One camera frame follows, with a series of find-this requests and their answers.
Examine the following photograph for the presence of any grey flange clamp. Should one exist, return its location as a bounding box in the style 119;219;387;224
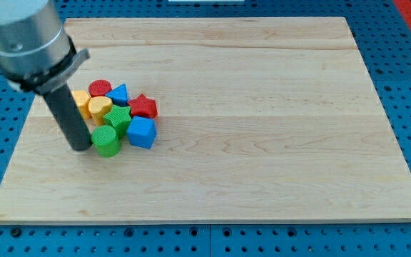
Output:
6;36;90;95

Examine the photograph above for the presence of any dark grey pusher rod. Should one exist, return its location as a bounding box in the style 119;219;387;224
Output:
43;84;92;151

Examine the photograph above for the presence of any green cylinder block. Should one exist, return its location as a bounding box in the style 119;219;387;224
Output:
91;125;121;158

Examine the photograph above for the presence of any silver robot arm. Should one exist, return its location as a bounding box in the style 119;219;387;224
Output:
0;0;91;151

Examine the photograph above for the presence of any green star block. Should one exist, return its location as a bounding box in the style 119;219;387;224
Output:
103;105;131;139

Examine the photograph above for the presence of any red star block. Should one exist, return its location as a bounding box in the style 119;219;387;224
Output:
127;94;158;119

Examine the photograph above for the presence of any yellow hexagon block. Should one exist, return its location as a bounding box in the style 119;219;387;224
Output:
71;90;91;119

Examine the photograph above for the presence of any yellow heart block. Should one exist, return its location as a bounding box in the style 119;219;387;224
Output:
88;96;113;126

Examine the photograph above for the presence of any red cylinder block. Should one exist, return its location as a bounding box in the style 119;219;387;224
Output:
88;79;112;98

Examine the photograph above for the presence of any blue triangle block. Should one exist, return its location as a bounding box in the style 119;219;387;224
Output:
105;84;129;107

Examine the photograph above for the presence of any blue cube block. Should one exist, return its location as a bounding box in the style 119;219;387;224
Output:
126;116;157;148

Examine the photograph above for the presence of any wooden board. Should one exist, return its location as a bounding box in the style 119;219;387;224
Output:
0;16;411;225

